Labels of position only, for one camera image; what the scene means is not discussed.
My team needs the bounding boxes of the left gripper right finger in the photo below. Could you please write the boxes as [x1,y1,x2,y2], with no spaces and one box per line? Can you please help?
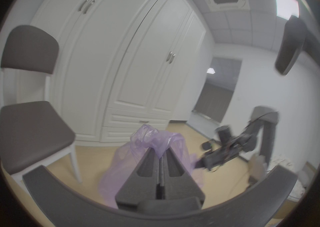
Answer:
[162,147,206,209]

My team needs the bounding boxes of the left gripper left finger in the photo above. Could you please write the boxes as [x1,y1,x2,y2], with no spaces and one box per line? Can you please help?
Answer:
[115,147,161,210]

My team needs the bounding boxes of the purple plastic bag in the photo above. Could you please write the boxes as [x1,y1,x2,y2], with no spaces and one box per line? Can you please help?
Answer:
[98,124,205,209]

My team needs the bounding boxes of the white wardrobe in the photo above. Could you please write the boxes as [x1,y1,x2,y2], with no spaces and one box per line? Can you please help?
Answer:
[27,0,213,146]

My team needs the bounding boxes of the ceiling light panel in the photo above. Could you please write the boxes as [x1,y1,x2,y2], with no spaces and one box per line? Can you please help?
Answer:
[274,0,300,20]

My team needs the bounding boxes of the white chair dark grey seat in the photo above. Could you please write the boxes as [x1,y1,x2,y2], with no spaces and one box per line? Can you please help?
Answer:
[0,25,83,184]

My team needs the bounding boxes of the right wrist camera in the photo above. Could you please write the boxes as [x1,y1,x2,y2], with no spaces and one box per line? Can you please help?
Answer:
[217,125,232,145]

